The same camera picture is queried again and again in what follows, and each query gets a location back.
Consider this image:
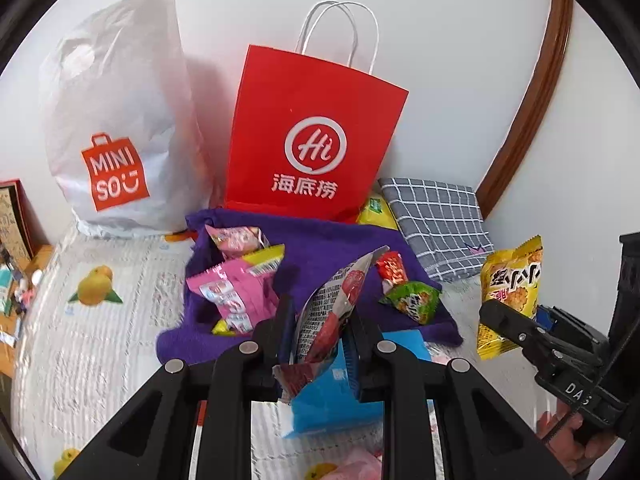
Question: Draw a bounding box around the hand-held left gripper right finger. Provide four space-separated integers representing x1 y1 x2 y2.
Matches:
345 305 571 480

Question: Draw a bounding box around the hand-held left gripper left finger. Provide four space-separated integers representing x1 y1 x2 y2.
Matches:
75 294 297 480

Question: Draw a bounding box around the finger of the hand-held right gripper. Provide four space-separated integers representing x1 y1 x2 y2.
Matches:
478 298 563 376
534 305 608 356

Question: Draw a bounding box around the red strawberry snack packet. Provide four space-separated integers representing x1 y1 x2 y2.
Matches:
272 245 391 398

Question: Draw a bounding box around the yellow cracker snack packet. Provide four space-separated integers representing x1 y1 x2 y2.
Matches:
476 234 544 361

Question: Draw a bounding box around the pink packet with yellow corner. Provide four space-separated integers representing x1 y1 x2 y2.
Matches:
186 245 286 335

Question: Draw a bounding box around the green snack packet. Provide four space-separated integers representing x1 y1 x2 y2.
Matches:
379 281 442 326

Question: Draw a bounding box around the purple towel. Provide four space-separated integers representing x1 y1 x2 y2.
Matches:
156 207 463 366

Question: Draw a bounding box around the red candy packet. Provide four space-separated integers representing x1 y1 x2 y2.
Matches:
375 251 408 293

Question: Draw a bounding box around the pink panda snack packet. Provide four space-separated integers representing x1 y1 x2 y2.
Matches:
206 225 271 261

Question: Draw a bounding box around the person's right hand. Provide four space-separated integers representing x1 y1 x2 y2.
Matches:
536 407 621 468

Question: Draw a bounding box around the blue tissue pack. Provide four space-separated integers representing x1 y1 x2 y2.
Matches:
282 330 433 438

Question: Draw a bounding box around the pale pink plastic packet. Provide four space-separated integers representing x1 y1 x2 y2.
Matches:
336 447 385 480

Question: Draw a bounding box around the grey checked folded cloth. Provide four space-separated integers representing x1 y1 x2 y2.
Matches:
377 176 496 282

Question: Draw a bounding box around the yellow green chip bag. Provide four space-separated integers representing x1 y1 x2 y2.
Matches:
356 196 401 231

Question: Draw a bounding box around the fruit print tablecloth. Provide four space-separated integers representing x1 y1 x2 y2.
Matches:
10 220 551 480

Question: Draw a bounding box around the red paper carrier bag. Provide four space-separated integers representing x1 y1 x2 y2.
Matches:
222 0 410 223

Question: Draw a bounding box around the white plastic shopping bag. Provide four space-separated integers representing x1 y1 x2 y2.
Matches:
39 0 221 238

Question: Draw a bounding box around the teal white small box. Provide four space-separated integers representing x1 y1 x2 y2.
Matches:
0 266 15 313

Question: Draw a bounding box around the brown patterned box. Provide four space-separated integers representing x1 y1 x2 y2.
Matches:
0 178 38 261

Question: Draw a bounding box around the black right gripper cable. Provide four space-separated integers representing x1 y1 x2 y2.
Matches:
545 330 626 446

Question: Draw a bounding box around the brown wooden door frame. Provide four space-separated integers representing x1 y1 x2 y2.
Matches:
475 0 574 206

